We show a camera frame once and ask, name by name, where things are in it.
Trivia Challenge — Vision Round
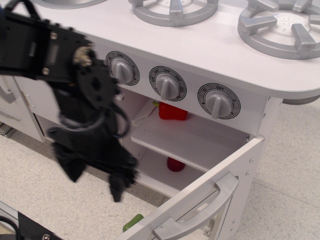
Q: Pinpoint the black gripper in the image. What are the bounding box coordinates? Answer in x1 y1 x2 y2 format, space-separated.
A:
48 110 137 203

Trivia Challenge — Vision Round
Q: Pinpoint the white oven door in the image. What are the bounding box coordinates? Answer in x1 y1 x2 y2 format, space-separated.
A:
118 135 265 240

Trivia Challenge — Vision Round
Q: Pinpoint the grey oven door handle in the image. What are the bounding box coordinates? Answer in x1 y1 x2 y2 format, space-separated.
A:
152 172 240 240

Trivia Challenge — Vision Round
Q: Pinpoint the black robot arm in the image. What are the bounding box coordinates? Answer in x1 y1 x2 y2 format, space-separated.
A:
0 0 138 202

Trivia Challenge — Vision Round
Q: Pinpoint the white oven shelf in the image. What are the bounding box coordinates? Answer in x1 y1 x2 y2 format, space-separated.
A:
131 115 249 172

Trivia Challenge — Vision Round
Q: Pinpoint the green toy pepper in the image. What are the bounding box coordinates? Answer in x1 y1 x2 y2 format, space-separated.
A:
122 214 144 233

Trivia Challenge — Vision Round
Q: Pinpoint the red toy on lower shelf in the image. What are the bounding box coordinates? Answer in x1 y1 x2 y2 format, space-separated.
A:
166 157 186 172

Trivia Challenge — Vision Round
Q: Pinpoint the red toy pepper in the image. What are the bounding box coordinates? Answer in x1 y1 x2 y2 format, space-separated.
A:
152 101 188 121

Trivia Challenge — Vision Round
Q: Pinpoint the white cabinet door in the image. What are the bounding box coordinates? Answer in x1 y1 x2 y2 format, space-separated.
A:
0 77 45 142

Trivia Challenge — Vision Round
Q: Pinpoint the grey left control knob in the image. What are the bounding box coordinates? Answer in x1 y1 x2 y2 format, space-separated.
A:
105 51 140 86

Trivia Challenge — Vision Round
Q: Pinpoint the grey control knob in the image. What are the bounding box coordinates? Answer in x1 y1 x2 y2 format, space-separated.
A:
197 83 241 120
149 66 187 102
105 51 140 86

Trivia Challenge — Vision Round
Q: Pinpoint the grey middle control knob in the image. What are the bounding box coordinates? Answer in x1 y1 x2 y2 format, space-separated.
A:
149 66 187 102

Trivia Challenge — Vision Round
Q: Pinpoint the white toy kitchen body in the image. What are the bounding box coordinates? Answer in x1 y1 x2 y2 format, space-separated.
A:
8 0 320 199

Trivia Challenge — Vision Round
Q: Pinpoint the grey right control knob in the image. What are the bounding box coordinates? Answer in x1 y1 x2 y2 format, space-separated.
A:
197 83 241 120

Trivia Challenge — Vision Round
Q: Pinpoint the silver sink basin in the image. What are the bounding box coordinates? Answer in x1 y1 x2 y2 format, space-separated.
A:
33 0 106 10

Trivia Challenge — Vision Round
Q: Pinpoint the grey left stove burner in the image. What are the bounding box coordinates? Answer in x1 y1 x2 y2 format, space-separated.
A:
129 0 219 27

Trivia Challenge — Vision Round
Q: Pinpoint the grey stove burner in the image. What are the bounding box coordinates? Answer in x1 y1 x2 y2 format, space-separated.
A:
237 0 320 60
129 0 219 27

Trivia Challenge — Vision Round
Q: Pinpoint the grey right stove burner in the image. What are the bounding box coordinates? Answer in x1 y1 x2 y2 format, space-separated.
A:
237 0 320 60

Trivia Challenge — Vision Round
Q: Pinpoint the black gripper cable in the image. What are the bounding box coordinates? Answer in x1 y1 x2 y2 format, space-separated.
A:
109 104 131 138

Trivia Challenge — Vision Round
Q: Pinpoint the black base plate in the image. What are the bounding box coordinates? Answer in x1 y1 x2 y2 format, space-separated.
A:
18 212 62 240

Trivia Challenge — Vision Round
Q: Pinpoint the aluminium frame rail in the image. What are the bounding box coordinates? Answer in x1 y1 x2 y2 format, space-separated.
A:
0 201 19 234

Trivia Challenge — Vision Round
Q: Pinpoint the grey far left handle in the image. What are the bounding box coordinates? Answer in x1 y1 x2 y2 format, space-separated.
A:
0 75 16 104

